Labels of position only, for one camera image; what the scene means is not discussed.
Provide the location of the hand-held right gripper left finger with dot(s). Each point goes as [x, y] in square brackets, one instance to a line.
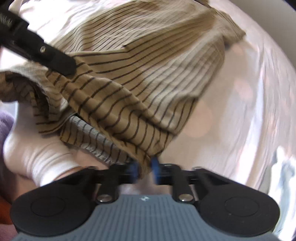
[133, 171]

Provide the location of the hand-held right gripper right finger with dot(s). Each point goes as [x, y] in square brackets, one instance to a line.
[155, 171]

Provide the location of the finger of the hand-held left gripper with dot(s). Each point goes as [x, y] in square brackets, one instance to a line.
[53, 59]

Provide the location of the beige striped shirt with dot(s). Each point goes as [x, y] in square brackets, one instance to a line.
[138, 81]

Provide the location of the person's purple fleece top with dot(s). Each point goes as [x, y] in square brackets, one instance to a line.
[4, 125]

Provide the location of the pink dotted bed sheet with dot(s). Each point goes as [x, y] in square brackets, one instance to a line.
[242, 104]

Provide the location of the white crumpled cloth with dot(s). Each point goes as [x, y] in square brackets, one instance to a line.
[285, 169]

